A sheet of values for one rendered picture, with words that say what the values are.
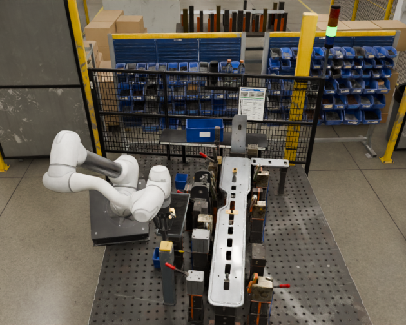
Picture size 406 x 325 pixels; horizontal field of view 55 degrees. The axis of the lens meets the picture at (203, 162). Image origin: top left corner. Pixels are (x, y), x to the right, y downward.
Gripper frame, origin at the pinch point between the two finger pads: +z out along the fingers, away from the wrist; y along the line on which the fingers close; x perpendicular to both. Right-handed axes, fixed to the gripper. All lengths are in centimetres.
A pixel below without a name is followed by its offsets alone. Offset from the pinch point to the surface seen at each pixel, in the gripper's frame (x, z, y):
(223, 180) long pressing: 83, 25, 25
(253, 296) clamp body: -13, 27, 48
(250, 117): 151, 7, 42
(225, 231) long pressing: 30.8, 25.0, 30.2
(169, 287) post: -2.8, 39.3, 0.8
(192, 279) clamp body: -12.5, 18.8, 16.0
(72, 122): 226, 64, -155
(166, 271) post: -2.8, 25.7, 0.1
